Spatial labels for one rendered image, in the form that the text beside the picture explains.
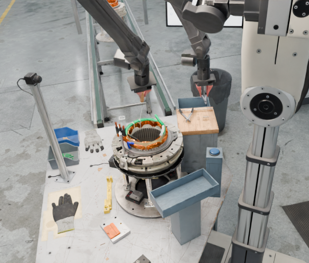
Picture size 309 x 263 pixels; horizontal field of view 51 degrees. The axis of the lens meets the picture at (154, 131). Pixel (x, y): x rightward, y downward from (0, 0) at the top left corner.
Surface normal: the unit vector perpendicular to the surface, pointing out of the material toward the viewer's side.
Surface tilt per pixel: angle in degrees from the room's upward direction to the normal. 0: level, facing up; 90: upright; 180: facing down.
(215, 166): 90
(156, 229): 0
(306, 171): 0
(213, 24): 124
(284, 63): 109
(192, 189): 0
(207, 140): 90
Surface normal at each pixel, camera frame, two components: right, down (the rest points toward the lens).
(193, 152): 0.00, 0.59
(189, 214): 0.46, 0.50
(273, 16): -0.44, 0.56
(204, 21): -0.32, 0.91
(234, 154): -0.08, -0.80
